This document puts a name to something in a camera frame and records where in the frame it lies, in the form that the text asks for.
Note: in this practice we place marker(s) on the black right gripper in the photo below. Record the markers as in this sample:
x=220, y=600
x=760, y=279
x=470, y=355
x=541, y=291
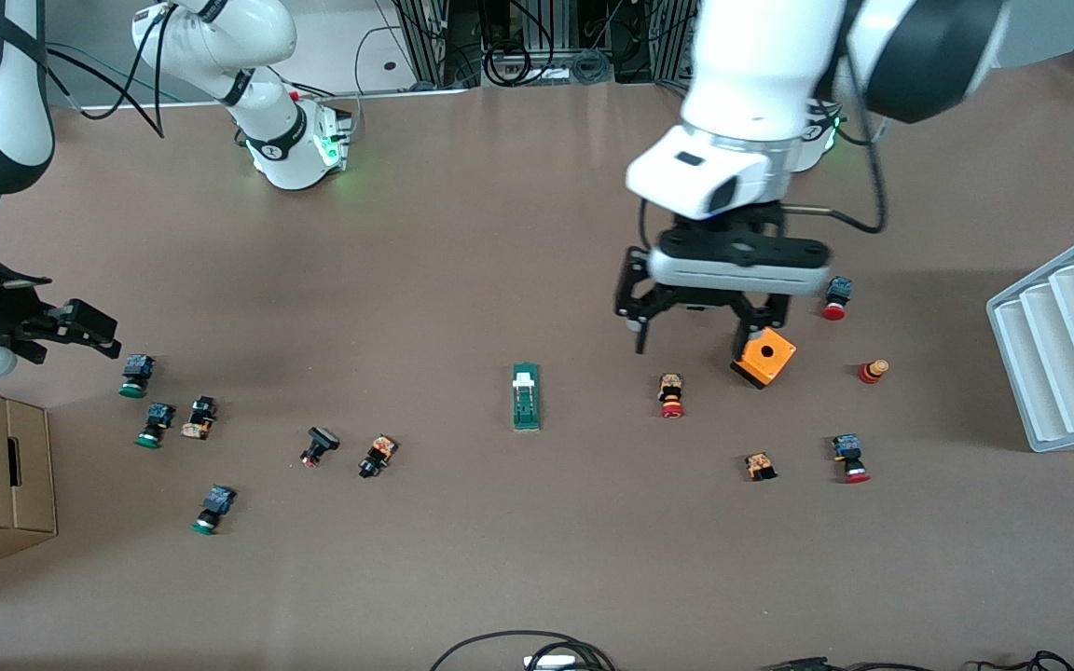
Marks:
x=8, y=308

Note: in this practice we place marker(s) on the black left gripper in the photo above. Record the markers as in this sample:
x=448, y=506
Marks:
x=750, y=315

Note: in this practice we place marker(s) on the green rectangular connector block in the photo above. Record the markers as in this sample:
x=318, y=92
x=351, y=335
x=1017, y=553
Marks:
x=526, y=410

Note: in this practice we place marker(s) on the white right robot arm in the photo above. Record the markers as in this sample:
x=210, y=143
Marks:
x=290, y=158

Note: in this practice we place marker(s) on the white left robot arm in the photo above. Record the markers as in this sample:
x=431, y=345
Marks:
x=751, y=75

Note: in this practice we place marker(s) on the green mushroom push button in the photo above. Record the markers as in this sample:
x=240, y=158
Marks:
x=156, y=424
x=136, y=375
x=213, y=509

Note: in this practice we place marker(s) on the red button orange block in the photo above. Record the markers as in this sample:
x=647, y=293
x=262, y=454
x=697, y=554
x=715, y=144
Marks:
x=671, y=395

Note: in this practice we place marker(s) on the red mushroom button blue block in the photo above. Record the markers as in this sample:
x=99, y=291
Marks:
x=839, y=300
x=850, y=458

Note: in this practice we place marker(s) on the orange contact block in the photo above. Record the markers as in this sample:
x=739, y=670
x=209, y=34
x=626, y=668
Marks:
x=760, y=466

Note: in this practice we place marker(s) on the red orange knob cap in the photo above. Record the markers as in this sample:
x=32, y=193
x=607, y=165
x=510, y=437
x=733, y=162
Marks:
x=873, y=371

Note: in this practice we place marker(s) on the black square flat push button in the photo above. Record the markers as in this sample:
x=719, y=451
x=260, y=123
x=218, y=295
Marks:
x=319, y=445

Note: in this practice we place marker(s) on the brown paper table cover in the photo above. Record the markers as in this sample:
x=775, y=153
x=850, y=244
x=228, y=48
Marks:
x=537, y=559

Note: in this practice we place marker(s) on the white ribbed plastic tray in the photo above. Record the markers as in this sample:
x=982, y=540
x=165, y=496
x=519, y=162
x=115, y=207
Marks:
x=1068, y=354

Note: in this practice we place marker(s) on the white plug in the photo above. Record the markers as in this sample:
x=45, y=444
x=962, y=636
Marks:
x=551, y=663

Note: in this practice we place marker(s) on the white board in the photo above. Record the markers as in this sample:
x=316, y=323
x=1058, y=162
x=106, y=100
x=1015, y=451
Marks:
x=371, y=51

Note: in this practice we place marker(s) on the orange button enclosure box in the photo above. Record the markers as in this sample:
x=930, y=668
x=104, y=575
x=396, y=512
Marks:
x=772, y=362

